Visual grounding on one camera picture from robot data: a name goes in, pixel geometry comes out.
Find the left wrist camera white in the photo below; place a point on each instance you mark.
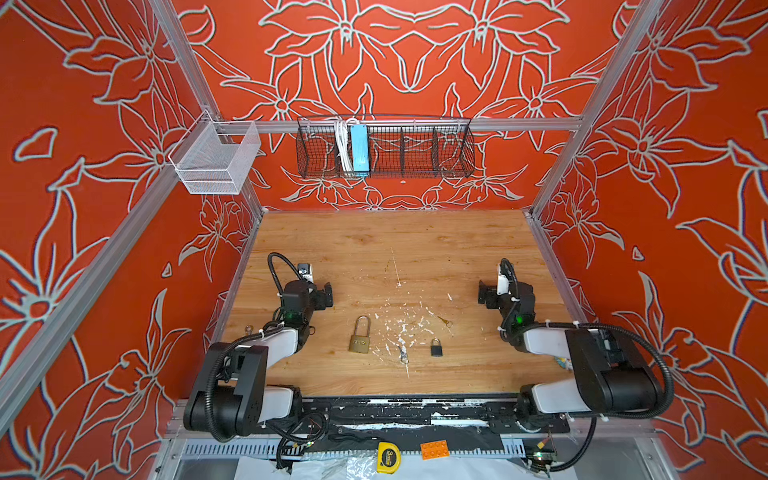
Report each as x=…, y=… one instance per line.
x=306, y=271

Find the clear plastic bin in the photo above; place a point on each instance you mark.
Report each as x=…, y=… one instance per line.
x=215, y=157

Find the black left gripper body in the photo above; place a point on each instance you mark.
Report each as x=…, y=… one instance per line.
x=321, y=297

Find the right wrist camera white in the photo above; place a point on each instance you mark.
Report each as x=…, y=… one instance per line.
x=503, y=284

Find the brass padlock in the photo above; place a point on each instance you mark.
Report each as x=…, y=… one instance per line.
x=360, y=338

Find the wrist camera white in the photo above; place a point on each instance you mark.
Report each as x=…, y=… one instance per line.
x=503, y=284
x=306, y=271

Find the yellow tape measure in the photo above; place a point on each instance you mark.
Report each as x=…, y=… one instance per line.
x=388, y=458

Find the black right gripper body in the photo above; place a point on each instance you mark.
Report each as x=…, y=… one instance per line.
x=489, y=294

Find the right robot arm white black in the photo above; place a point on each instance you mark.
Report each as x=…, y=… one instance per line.
x=615, y=372

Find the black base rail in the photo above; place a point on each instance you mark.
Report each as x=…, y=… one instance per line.
x=471, y=424

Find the blue white box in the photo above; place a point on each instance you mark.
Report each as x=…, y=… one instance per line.
x=360, y=149

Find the black wire basket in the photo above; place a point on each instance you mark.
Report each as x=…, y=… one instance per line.
x=400, y=147

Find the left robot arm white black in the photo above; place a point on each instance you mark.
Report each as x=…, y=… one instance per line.
x=231, y=398

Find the orange lego brick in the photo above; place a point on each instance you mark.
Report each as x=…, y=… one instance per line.
x=434, y=450

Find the small black padlock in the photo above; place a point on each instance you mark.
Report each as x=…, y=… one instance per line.
x=436, y=349

